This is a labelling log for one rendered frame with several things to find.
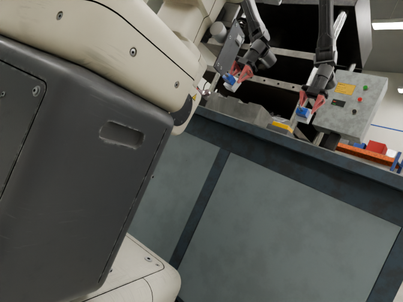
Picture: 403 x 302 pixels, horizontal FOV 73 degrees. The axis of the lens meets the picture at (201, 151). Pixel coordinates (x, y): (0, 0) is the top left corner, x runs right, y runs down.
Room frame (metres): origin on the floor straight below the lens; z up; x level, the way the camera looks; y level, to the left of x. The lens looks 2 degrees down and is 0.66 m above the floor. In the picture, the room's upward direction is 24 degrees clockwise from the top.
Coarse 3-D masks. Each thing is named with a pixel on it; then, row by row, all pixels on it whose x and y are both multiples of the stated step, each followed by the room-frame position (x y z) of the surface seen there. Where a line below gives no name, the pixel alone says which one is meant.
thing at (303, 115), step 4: (300, 108) 1.05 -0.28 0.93; (304, 108) 1.08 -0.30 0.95; (308, 108) 1.11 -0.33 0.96; (296, 112) 1.09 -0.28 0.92; (300, 112) 1.08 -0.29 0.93; (304, 112) 1.07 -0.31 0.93; (308, 112) 1.09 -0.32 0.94; (296, 116) 1.12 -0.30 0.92; (300, 116) 1.11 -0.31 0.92; (304, 116) 1.09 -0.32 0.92; (308, 116) 1.10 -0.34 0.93; (300, 120) 1.12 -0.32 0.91; (304, 120) 1.10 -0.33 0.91; (308, 120) 1.11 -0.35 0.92
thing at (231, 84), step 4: (224, 76) 1.17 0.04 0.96; (228, 76) 1.16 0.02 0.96; (232, 76) 1.15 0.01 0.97; (224, 80) 1.19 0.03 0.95; (228, 80) 1.15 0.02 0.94; (232, 80) 1.16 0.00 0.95; (236, 80) 1.18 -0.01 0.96; (224, 84) 1.20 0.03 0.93; (228, 84) 1.19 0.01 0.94; (232, 84) 1.18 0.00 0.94; (236, 84) 1.19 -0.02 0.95; (228, 88) 1.20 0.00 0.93; (232, 88) 1.18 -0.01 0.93; (236, 88) 1.20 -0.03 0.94
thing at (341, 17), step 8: (336, 16) 1.79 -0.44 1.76; (344, 16) 1.76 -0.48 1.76; (336, 24) 1.76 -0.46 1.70; (336, 32) 1.76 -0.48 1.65; (352, 64) 2.31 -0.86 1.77; (312, 72) 1.77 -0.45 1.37; (296, 104) 1.79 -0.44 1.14; (304, 104) 1.76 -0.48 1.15; (296, 120) 1.76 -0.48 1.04; (320, 136) 2.31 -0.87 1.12
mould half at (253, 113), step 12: (216, 96) 1.21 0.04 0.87; (228, 96) 1.17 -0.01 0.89; (216, 108) 1.19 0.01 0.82; (228, 108) 1.16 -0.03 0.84; (240, 108) 1.13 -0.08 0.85; (252, 108) 1.10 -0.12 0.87; (264, 108) 1.11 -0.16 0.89; (252, 120) 1.08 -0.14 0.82; (264, 120) 1.14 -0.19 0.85; (276, 120) 1.29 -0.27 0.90; (288, 120) 1.34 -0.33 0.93
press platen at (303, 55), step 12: (216, 48) 2.48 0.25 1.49; (240, 48) 2.25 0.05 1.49; (276, 48) 2.07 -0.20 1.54; (276, 60) 2.16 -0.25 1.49; (288, 60) 2.07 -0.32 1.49; (300, 60) 1.98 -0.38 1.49; (312, 60) 1.90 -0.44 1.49; (252, 72) 2.68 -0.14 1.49; (276, 72) 2.41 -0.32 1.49; (288, 72) 2.29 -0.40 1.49; (300, 72) 2.18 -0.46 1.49; (300, 84) 2.45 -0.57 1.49
